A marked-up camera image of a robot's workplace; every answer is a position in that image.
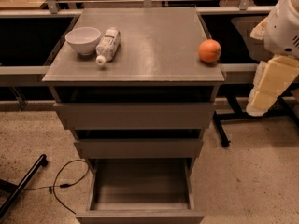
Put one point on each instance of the clear plastic water bottle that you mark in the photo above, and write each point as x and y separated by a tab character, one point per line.
108	45

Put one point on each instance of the grey chair seat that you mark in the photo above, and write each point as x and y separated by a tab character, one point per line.
255	47

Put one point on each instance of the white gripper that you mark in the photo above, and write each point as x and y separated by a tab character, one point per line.
281	32

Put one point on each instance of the black table frame right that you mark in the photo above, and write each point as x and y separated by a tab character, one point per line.
239	114

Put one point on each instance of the grey drawer cabinet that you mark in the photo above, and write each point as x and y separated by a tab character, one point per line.
156	62

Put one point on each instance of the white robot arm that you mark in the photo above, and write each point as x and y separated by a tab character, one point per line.
279	32

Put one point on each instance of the grey top drawer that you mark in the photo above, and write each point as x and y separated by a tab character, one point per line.
137	116

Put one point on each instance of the orange fruit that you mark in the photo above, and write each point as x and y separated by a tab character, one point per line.
209	51

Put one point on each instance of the grey open bottom drawer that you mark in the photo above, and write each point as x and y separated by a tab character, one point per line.
140	191

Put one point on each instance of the white ceramic bowl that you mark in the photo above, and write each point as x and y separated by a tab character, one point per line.
83	40

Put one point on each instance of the black stand leg left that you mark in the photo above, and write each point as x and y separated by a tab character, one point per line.
14	190

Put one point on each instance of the grey middle drawer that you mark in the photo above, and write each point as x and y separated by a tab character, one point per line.
138	148

